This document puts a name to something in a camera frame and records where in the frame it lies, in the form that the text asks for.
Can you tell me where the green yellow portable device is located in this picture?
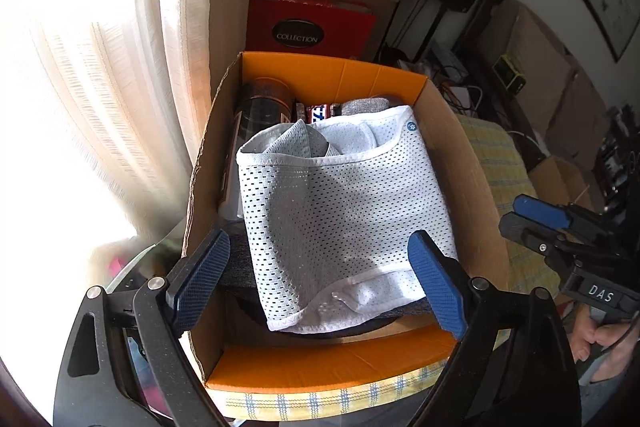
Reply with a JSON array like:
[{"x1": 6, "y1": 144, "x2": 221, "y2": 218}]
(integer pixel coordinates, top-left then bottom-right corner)
[{"x1": 492, "y1": 54, "x2": 526, "y2": 95}]

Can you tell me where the grey knit headband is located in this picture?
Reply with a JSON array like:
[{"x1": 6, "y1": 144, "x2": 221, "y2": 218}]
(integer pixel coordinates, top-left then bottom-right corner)
[{"x1": 240, "y1": 120, "x2": 341, "y2": 158}]

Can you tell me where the snickers bar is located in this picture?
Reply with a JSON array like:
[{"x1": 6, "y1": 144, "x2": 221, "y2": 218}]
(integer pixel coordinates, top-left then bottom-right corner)
[{"x1": 292, "y1": 102, "x2": 342, "y2": 124}]

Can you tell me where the open brown cardboard box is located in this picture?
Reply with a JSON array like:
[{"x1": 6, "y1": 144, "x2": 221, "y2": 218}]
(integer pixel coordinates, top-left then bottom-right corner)
[{"x1": 528, "y1": 156, "x2": 604, "y2": 212}]

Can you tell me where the red ferrero gift bag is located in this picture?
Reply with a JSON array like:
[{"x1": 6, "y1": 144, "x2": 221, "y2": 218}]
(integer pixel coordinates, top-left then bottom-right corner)
[{"x1": 245, "y1": 0, "x2": 376, "y2": 58}]

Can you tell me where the white mesh garment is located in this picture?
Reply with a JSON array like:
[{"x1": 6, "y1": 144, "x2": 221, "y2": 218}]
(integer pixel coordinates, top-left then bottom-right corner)
[{"x1": 235, "y1": 104, "x2": 460, "y2": 335}]

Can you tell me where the glass jar left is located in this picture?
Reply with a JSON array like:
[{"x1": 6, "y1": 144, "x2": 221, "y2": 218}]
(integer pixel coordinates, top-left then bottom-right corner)
[{"x1": 218, "y1": 77, "x2": 294, "y2": 222}]

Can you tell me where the box of cables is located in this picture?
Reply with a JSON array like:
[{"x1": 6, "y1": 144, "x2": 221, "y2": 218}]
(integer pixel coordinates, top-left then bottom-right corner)
[{"x1": 397, "y1": 41, "x2": 484, "y2": 117}]

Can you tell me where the orange cardboard box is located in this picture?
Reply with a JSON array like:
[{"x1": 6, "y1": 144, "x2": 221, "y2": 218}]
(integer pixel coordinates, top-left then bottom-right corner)
[{"x1": 183, "y1": 52, "x2": 509, "y2": 395}]

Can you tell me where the grey rolled sock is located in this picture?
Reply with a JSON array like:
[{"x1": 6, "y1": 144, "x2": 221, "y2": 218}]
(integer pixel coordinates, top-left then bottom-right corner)
[{"x1": 341, "y1": 98, "x2": 390, "y2": 116}]

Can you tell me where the yellow plaid cloth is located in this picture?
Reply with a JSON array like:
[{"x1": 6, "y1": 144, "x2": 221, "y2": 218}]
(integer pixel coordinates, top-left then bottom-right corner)
[{"x1": 206, "y1": 106, "x2": 554, "y2": 419}]

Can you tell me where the white curtain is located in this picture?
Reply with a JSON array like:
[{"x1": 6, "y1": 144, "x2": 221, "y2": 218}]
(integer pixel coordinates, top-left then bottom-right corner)
[{"x1": 39, "y1": 0, "x2": 269, "y2": 228}]

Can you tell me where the beige sofa cushion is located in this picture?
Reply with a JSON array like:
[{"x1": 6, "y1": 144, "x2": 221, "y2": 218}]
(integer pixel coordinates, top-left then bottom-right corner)
[
  {"x1": 478, "y1": 0, "x2": 572, "y2": 133},
  {"x1": 544, "y1": 56, "x2": 608, "y2": 170}
]

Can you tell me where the person's right hand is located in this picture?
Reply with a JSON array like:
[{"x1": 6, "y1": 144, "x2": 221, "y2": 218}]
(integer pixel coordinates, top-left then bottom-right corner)
[{"x1": 570, "y1": 305, "x2": 639, "y2": 383}]

